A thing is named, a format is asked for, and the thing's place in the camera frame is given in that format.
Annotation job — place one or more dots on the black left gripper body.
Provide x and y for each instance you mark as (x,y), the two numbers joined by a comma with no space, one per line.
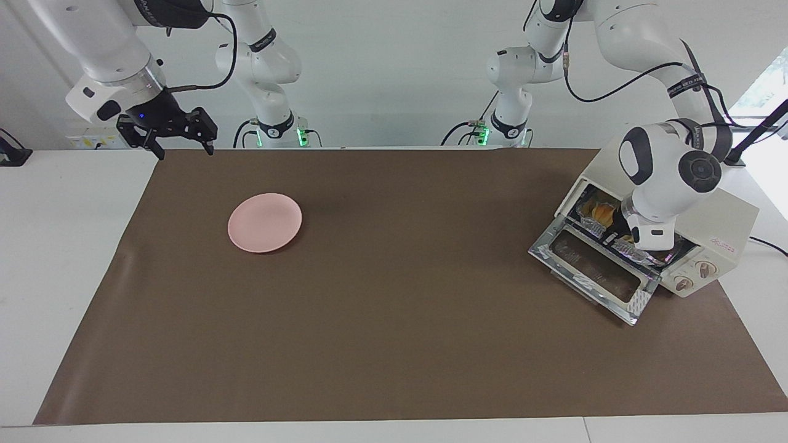
(665,252)

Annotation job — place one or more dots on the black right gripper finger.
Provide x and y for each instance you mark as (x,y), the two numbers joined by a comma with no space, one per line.
(132,136)
(204,126)

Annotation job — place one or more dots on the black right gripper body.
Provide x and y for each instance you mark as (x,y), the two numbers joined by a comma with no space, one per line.
(157,114)

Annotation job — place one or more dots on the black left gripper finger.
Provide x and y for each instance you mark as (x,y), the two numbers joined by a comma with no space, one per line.
(620,237)

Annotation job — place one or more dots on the aluminium foil tray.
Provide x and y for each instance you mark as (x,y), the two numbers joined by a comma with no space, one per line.
(628,249)

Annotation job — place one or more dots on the sliced orange bread loaf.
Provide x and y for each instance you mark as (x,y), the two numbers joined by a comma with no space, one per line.
(600,214)

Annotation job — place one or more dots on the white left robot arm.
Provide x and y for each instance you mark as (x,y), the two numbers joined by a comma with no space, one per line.
(665,178)

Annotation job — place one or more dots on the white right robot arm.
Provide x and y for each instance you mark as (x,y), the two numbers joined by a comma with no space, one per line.
(111,55)

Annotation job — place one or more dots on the small cream oven knob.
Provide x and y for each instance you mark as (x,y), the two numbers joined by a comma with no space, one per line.
(683,283)

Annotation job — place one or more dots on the large cream oven knob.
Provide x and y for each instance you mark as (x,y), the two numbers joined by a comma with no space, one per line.
(705,269)

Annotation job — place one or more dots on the cream toaster oven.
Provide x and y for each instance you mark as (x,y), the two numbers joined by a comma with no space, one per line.
(735,215)

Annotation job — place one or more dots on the pink round plate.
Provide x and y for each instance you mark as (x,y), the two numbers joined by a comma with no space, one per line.
(265,223)

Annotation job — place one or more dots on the black table clamp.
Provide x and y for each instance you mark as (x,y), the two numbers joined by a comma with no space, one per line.
(15,157)

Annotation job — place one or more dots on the bright window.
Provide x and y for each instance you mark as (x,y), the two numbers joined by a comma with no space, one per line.
(763,92)

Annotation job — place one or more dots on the brown table mat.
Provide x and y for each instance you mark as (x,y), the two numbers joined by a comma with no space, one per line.
(369,344)

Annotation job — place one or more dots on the white wall power outlet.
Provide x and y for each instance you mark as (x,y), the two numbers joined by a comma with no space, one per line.
(80,140)

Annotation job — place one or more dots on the glass oven door chrome frame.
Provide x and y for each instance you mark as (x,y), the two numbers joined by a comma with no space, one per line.
(640,301)

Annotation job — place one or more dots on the black camera stand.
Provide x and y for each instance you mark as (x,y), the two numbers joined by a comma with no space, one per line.
(732,159)

